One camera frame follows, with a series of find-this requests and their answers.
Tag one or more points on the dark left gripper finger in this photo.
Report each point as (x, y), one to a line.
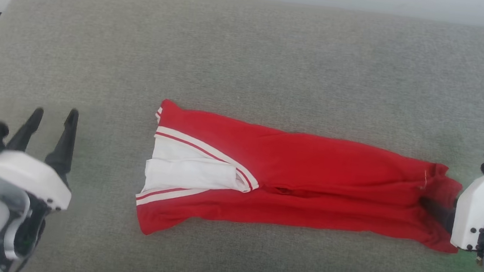
(63, 146)
(28, 130)

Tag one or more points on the grey fabric sofa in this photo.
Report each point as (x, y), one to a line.
(253, 58)

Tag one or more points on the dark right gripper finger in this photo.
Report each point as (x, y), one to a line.
(439, 214)

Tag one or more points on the left gripper body white shell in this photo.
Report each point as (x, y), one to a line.
(24, 174)

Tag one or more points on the red and white shirt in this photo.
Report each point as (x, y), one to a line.
(309, 168)

